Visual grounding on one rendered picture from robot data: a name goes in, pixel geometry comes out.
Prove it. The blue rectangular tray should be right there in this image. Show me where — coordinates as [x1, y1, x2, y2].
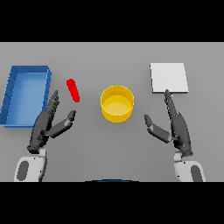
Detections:
[0, 65, 53, 129]

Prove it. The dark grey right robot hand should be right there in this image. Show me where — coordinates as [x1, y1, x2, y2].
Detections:
[143, 88, 194, 158]

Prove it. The red beaker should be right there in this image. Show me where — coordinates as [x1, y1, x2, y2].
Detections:
[66, 78, 81, 103]

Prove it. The pale square measuring scale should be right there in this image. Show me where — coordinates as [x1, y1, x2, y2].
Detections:
[150, 62, 189, 95]

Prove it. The yellow round bowl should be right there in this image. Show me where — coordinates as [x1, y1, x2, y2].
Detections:
[100, 84, 136, 123]

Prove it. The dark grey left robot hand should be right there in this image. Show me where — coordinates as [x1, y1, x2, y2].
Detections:
[26, 89, 77, 155]

